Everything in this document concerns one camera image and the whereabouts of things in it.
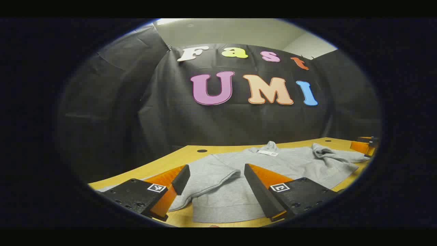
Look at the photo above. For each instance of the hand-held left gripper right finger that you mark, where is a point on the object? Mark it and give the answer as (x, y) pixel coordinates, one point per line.
(256, 191)

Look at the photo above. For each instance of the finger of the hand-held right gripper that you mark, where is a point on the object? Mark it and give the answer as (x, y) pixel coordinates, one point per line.
(360, 147)
(370, 139)

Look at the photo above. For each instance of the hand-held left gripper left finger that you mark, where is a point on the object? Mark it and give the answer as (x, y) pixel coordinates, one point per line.
(181, 179)

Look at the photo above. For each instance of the grey sweatshirt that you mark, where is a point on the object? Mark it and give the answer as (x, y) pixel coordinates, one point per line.
(222, 184)

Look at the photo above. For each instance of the black backdrop cloth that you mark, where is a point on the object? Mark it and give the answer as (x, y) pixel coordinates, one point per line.
(222, 123)

